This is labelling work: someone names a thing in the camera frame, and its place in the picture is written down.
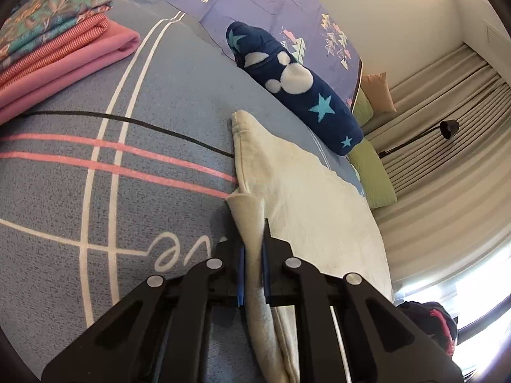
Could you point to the black floor lamp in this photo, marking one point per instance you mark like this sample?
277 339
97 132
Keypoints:
449 127

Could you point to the peach pillow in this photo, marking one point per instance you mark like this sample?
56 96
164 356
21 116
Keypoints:
379 91

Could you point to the white wall vent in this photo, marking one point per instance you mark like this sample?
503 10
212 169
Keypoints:
497 36

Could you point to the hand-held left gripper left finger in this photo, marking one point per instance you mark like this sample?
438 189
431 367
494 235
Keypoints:
240 275

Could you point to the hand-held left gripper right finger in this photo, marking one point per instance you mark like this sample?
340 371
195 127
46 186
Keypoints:
265 275

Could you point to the green pillow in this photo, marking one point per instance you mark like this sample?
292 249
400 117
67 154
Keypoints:
375 175

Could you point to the navy star print fleece cloth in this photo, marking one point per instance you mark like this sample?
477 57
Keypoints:
303 91

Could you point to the folded pink cloth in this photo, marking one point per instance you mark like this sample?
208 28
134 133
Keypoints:
80 72

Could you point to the grey plaid bed sheet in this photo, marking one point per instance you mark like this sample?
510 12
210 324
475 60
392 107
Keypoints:
159 99

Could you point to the beige curtain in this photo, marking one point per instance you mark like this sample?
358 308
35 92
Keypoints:
447 191

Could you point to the folded red patterned cloth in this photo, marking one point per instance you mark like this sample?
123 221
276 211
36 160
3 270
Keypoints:
64 48

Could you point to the cream fleece garment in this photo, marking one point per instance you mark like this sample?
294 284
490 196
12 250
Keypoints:
311 207

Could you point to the dark red bag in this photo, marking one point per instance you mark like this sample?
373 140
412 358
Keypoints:
435 323

